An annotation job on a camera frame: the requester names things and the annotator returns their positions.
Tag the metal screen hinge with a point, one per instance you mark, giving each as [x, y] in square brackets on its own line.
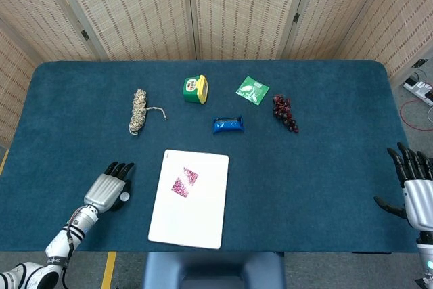
[296, 17]
[85, 34]

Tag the white round magnet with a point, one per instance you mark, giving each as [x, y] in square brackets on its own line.
[126, 196]

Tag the dark teal table cloth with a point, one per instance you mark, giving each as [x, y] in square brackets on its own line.
[304, 184]

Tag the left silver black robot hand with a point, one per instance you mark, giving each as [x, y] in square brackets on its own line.
[103, 191]

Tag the white rectangular board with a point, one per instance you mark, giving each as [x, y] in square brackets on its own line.
[203, 214]

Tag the red patterned packet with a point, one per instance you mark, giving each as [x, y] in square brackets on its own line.
[185, 182]

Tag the dark red grape bunch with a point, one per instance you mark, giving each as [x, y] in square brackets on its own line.
[284, 113]

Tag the dark blue robot torso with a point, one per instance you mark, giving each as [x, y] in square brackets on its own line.
[213, 268]

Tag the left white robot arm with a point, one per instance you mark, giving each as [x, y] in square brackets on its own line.
[61, 243]

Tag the white power strip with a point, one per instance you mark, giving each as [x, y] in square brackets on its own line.
[419, 90]

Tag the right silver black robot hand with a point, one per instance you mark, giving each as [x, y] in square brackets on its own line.
[418, 201]

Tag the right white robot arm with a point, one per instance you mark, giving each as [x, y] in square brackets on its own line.
[426, 258]

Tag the blue snack packet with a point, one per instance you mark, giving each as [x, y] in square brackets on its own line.
[228, 125]

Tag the woven bamboo folding screen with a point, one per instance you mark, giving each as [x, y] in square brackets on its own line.
[142, 8]

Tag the green yellow cube toy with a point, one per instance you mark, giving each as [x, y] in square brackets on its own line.
[193, 90]

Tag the green square sachet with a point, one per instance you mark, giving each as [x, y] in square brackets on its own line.
[252, 90]

